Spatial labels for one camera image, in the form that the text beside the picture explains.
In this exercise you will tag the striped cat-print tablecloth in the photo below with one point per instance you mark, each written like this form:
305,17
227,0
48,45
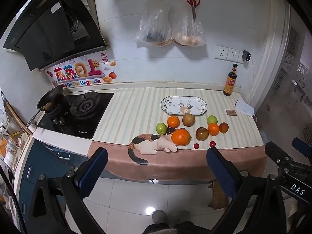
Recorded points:
136,107

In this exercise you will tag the dark frying pan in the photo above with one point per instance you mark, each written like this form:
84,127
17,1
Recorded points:
50,98

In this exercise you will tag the cluttered storage rack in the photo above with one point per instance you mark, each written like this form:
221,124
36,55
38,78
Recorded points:
14,139

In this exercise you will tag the clear plastic bag of eggs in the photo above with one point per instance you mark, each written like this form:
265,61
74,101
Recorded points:
187,31

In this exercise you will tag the black range hood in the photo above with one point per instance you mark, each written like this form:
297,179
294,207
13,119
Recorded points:
48,29

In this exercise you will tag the blue kitchen cabinet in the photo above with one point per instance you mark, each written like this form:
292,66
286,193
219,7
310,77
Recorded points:
36,156

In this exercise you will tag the large orange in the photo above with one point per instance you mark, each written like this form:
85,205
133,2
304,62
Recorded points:
180,137

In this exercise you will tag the person's grey slipper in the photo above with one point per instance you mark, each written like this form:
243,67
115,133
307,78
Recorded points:
159,216

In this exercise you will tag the wooden stool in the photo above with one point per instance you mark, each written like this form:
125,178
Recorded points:
219,197

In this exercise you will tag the brown square label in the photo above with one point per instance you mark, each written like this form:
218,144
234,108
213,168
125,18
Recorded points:
231,112

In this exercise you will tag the green apple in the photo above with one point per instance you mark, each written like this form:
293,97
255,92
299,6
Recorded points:
161,128
212,120

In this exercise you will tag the brown pear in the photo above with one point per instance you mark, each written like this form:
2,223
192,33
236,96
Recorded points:
189,120

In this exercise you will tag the colourful wall sticker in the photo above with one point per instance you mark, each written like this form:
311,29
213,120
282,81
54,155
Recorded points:
78,73

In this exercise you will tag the white folded paper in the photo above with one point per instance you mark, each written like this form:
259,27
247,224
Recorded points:
244,107

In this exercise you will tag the white wall socket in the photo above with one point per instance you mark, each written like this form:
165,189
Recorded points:
221,52
233,55

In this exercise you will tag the person's dark fuzzy clothing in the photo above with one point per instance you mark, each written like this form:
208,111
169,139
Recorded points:
170,229

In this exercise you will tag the clear plastic bag dark contents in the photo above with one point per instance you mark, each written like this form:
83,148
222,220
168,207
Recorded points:
152,24

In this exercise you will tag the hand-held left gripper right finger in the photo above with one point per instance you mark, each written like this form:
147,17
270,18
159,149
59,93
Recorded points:
220,173

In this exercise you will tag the oval floral ceramic plate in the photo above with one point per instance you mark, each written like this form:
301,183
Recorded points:
175,104

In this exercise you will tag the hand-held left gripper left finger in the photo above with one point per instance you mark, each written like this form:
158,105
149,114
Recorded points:
93,173

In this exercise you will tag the soy sauce bottle yellow label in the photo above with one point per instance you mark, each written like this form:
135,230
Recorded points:
230,84

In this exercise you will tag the black charger plug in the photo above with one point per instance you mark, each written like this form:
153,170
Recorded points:
246,55

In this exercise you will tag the black gas stove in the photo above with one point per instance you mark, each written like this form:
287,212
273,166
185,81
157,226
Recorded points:
95,117

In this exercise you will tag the patterned glass door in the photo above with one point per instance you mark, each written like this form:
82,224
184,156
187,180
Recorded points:
292,78

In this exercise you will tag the red apple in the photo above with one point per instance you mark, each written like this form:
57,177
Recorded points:
202,133

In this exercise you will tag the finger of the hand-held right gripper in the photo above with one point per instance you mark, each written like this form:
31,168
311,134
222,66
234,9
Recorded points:
275,151
301,144

